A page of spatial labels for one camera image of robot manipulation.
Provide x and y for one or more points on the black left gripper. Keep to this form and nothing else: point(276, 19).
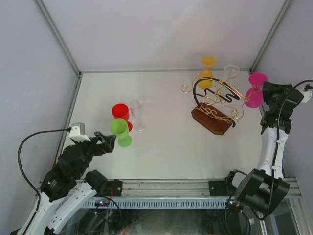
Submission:
point(107, 146)

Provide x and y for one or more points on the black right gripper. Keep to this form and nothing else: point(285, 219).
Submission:
point(269, 88)

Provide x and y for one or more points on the pink wine glass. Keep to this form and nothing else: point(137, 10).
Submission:
point(254, 95)

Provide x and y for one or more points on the green wine glass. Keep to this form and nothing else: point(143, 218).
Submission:
point(119, 127)

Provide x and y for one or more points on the red wine glass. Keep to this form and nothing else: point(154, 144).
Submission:
point(121, 111)

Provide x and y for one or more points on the clear wine glass back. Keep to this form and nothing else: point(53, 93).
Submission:
point(231, 72)

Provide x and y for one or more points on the clear wine glass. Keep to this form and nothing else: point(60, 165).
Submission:
point(231, 72)
point(136, 110)

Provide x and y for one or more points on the clear wine glass front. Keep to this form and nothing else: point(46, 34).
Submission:
point(136, 110)

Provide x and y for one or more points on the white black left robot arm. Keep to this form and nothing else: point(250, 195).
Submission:
point(68, 186)

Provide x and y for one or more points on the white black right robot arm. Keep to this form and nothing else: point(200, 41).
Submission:
point(264, 188)

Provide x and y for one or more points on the brown wooden rack base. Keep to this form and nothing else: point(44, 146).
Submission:
point(217, 127)

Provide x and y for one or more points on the yellow wine glass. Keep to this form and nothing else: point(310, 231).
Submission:
point(209, 62)

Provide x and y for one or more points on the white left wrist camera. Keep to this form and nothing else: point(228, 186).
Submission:
point(77, 132)

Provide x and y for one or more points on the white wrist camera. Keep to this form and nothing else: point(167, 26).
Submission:
point(77, 132)
point(307, 92)

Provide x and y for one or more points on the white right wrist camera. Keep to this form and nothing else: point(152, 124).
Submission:
point(307, 92)

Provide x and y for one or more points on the gold wire glass rack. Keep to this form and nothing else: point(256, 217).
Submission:
point(222, 101)

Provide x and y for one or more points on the aluminium mounting rail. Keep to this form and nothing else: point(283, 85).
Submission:
point(172, 188)

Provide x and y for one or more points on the blue slotted cable duct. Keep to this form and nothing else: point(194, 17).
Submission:
point(170, 203)

